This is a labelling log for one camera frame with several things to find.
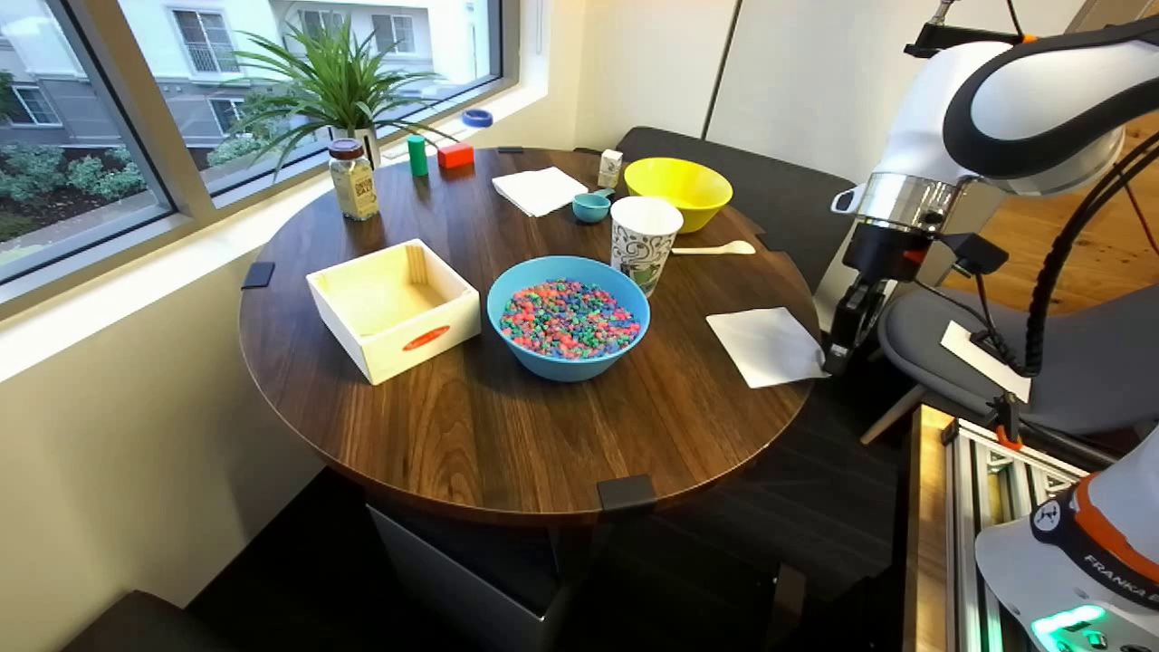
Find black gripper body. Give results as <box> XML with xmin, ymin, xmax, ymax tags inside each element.
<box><xmin>841</xmin><ymin>219</ymin><xmax>940</xmax><ymax>299</ymax></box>

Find white cloth napkin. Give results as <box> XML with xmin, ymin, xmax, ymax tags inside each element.
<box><xmin>702</xmin><ymin>305</ymin><xmax>834</xmax><ymax>390</ymax></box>

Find patterned paper cup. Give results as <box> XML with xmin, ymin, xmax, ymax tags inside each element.
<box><xmin>607</xmin><ymin>190</ymin><xmax>688</xmax><ymax>299</ymax></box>

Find small teal cup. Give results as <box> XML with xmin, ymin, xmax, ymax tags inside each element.
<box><xmin>569</xmin><ymin>187</ymin><xmax>617</xmax><ymax>229</ymax></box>

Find dark sofa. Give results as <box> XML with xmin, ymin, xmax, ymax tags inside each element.
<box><xmin>611</xmin><ymin>122</ymin><xmax>860</xmax><ymax>299</ymax></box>

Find white paper tag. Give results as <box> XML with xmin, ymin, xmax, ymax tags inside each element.
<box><xmin>936</xmin><ymin>320</ymin><xmax>1034</xmax><ymax>407</ymax></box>

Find white plastic spoon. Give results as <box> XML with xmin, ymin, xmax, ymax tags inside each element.
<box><xmin>670</xmin><ymin>236</ymin><xmax>761</xmax><ymax>259</ymax></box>

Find grey chair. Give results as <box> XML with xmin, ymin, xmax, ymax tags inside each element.
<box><xmin>876</xmin><ymin>281</ymin><xmax>1159</xmax><ymax>440</ymax></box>

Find yellow plastic bowl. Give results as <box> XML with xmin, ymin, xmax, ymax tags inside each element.
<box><xmin>618</xmin><ymin>157</ymin><xmax>735</xmax><ymax>236</ymax></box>

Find colourful beads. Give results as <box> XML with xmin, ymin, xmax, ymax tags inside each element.
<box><xmin>497</xmin><ymin>280</ymin><xmax>644</xmax><ymax>363</ymax></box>

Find blue bowl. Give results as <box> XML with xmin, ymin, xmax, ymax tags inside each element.
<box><xmin>483</xmin><ymin>254</ymin><xmax>654</xmax><ymax>387</ymax></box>

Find small white letter block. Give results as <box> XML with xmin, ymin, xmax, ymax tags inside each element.
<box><xmin>592</xmin><ymin>146</ymin><xmax>626</xmax><ymax>194</ymax></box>

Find folded white napkin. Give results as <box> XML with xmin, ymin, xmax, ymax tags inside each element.
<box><xmin>489</xmin><ymin>163</ymin><xmax>591</xmax><ymax>219</ymax></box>

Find orange block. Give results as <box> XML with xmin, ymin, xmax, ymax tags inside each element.
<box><xmin>434</xmin><ymin>140</ymin><xmax>479</xmax><ymax>176</ymax></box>

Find dark box under table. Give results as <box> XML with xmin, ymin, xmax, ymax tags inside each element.
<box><xmin>363</xmin><ymin>503</ymin><xmax>577</xmax><ymax>652</ymax></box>

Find cream wooden box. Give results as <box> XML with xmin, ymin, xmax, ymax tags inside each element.
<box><xmin>304</xmin><ymin>236</ymin><xmax>485</xmax><ymax>387</ymax></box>

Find green cylinder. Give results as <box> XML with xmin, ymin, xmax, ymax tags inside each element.
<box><xmin>403</xmin><ymin>129</ymin><xmax>434</xmax><ymax>180</ymax></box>

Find glass jar with dark lid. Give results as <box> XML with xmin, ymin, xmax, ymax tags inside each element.
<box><xmin>324</xmin><ymin>139</ymin><xmax>385</xmax><ymax>225</ymax></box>

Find green spiky houseplant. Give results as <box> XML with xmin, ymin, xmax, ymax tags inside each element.
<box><xmin>221</xmin><ymin>13</ymin><xmax>457</xmax><ymax>165</ymax></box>

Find white building outside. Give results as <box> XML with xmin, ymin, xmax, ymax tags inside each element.
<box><xmin>0</xmin><ymin>0</ymin><xmax>501</xmax><ymax>245</ymax></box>

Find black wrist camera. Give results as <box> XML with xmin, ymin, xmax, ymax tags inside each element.
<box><xmin>936</xmin><ymin>232</ymin><xmax>1014</xmax><ymax>280</ymax></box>

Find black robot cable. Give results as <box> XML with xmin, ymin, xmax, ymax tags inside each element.
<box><xmin>1022</xmin><ymin>125</ymin><xmax>1159</xmax><ymax>380</ymax></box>

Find aluminium frame rail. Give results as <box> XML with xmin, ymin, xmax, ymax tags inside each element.
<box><xmin>900</xmin><ymin>402</ymin><xmax>1098</xmax><ymax>652</ymax></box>

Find window frame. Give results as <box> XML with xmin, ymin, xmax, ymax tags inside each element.
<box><xmin>0</xmin><ymin>0</ymin><xmax>510</xmax><ymax>320</ymax></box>

